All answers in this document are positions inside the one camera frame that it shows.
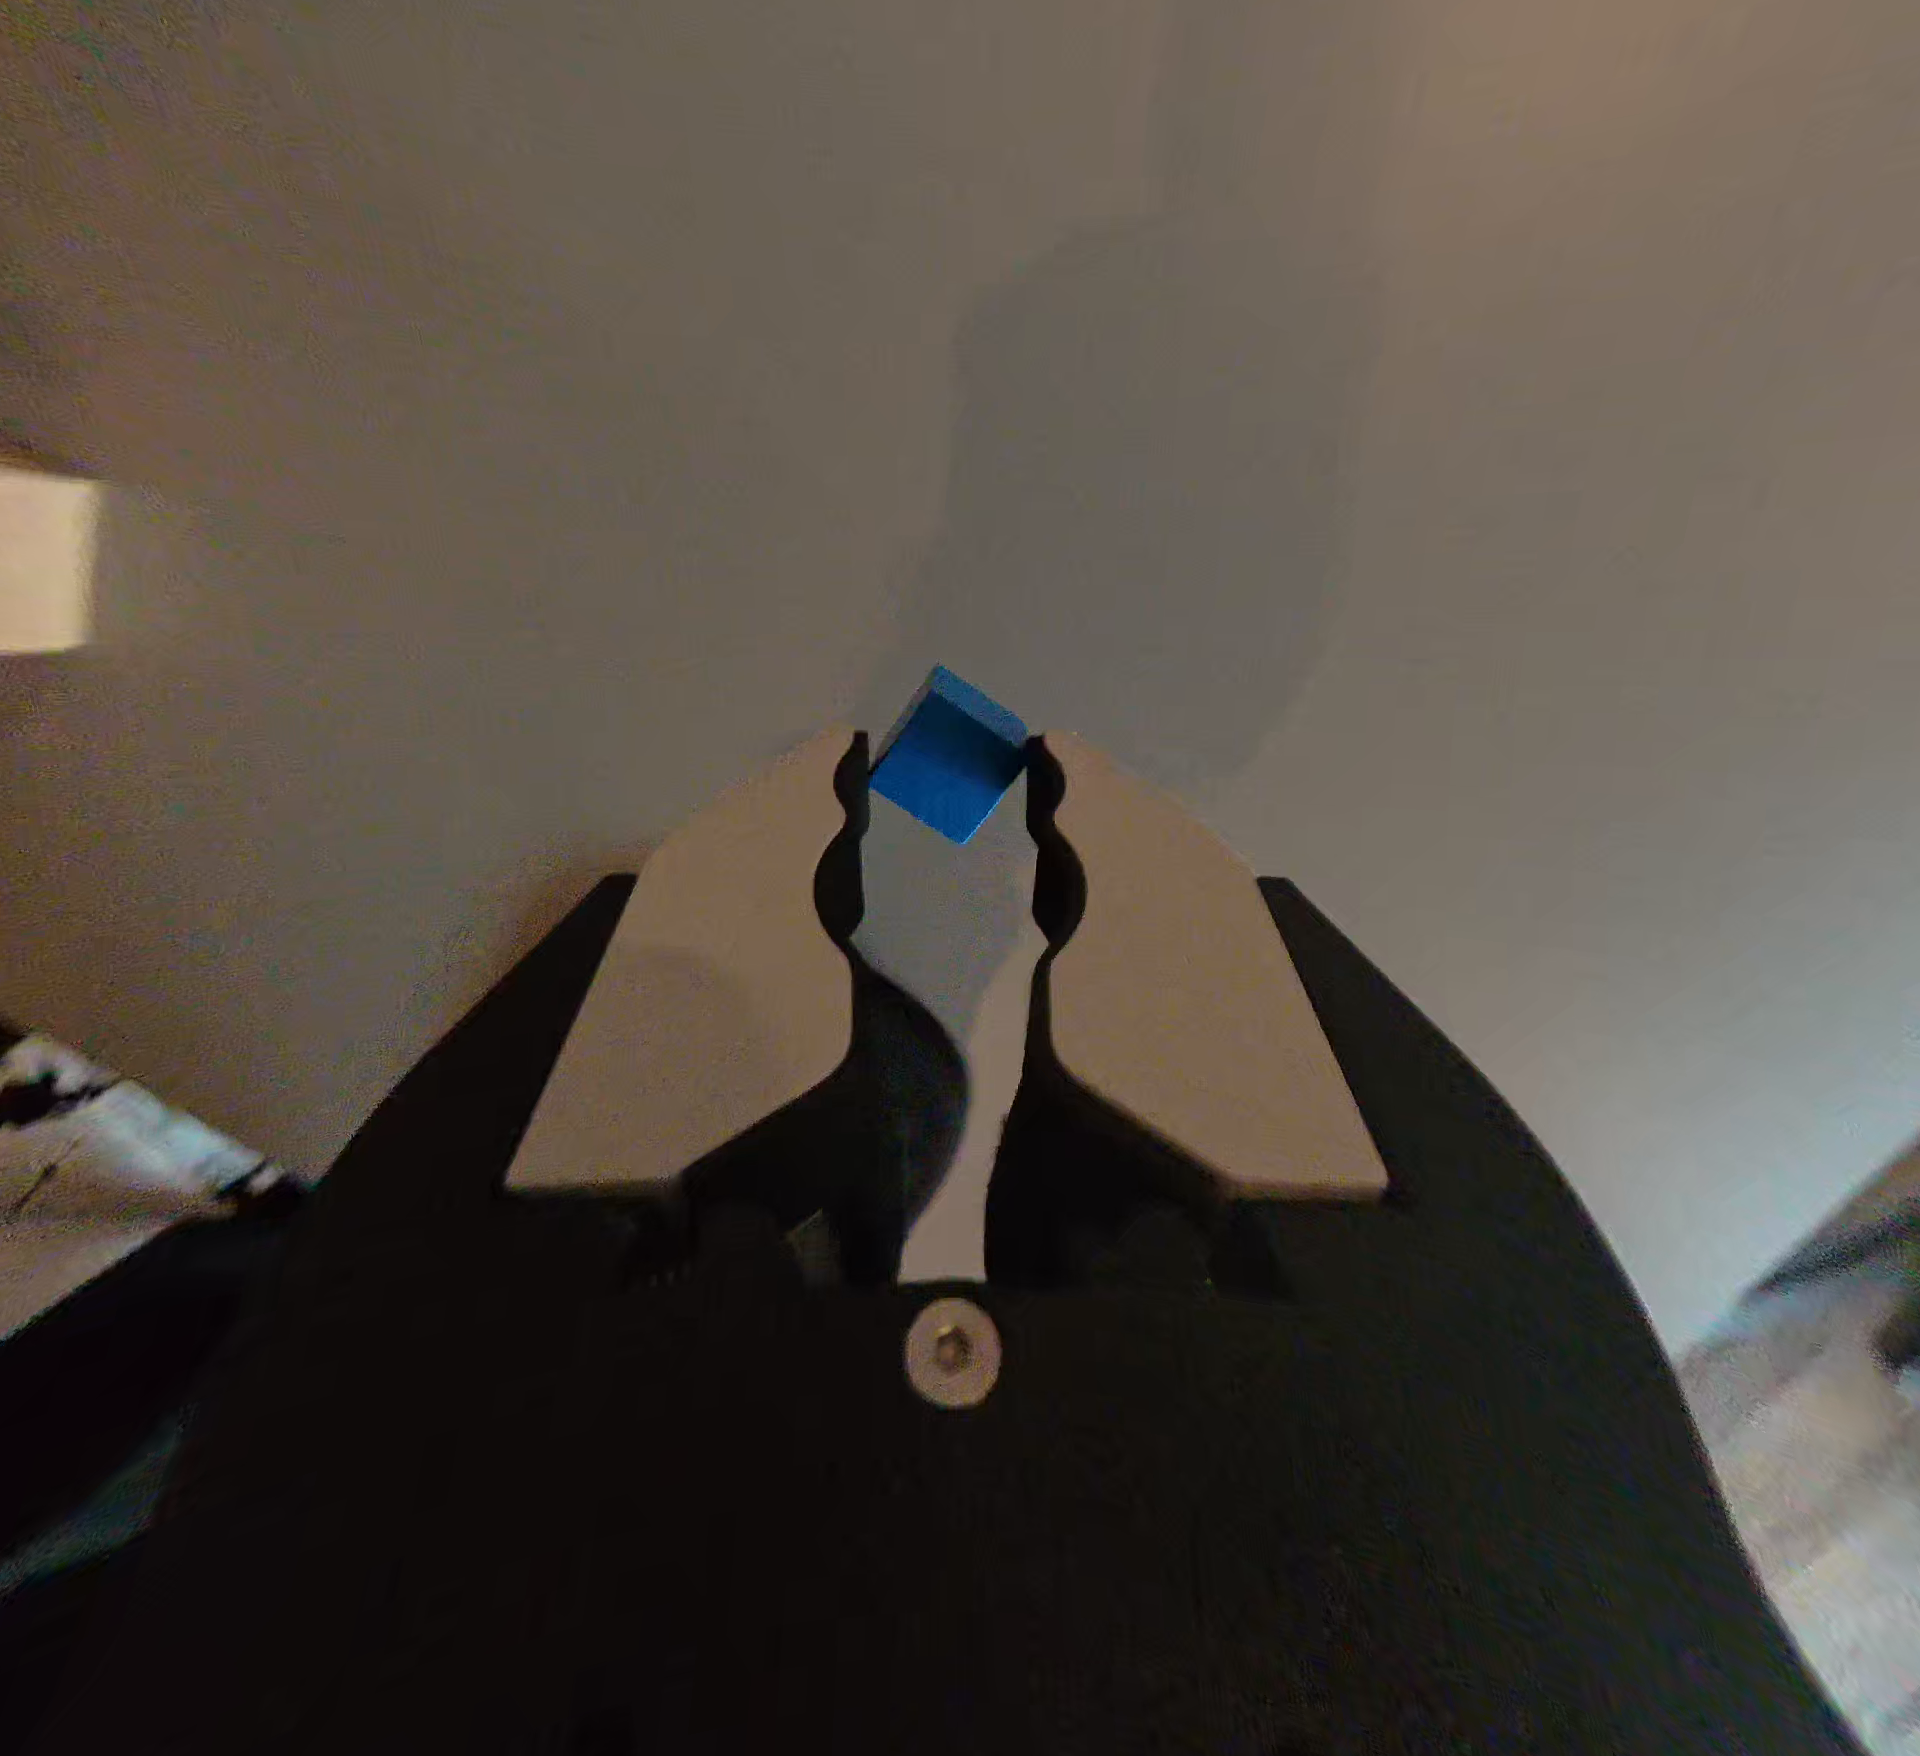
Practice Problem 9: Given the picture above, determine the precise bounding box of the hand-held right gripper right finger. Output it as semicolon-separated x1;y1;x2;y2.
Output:
979;727;1393;1217

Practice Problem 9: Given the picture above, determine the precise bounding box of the large wooden cube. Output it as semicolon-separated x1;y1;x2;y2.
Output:
0;476;104;657

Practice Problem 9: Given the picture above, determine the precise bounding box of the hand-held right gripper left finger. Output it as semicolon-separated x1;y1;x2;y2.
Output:
504;724;968;1211

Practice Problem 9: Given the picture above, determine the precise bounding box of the tiny blue cube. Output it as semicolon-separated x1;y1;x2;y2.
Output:
870;668;1035;846

